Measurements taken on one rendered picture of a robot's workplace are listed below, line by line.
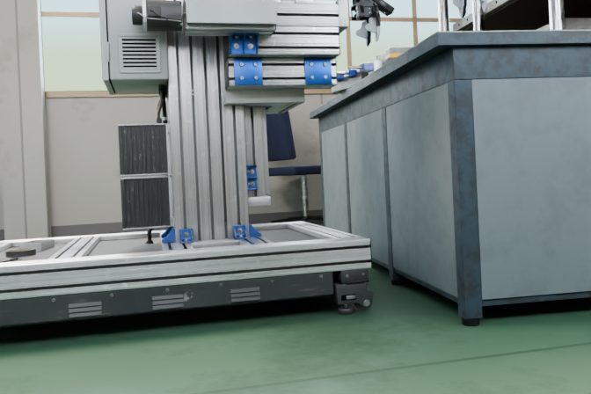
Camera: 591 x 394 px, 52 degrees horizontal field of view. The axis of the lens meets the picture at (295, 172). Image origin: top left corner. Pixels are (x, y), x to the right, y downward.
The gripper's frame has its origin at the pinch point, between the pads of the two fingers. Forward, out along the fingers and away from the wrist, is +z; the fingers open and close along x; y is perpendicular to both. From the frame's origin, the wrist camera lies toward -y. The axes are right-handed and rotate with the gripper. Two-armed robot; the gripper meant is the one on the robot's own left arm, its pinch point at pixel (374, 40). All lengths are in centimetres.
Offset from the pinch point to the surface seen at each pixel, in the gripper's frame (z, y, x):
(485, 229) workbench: 67, 3, 67
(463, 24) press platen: -33, -103, -89
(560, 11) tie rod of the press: -12, -81, 10
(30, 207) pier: 62, 147, -287
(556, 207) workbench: 63, -17, 70
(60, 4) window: -96, 119, -300
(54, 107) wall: -15, 127, -303
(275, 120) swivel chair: 4, -38, -252
